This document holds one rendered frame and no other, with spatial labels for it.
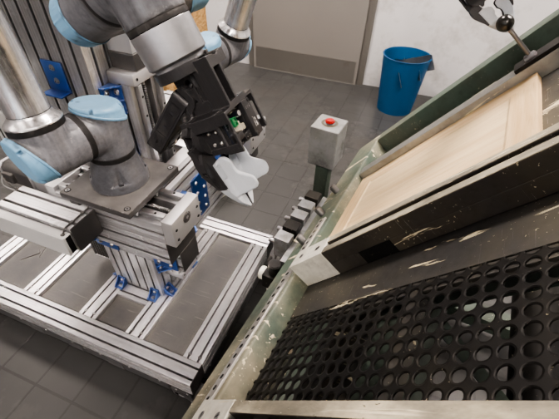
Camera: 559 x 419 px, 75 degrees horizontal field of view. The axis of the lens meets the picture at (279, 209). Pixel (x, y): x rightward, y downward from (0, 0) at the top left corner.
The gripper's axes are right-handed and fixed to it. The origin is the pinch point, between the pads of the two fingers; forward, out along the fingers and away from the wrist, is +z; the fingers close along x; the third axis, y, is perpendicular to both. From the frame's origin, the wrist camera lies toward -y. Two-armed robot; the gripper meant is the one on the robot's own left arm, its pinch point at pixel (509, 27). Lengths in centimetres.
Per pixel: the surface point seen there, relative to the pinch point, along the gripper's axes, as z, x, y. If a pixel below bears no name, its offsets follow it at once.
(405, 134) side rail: 13, 37, 34
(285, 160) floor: 0, 130, 163
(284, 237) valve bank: 6, 83, -4
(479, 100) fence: 10.0, 14.0, 0.2
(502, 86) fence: 10.3, 8.5, -1.8
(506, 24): -1.8, 1.0, -4.2
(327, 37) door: -53, 63, 308
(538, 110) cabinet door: 12.0, 9.0, -24.0
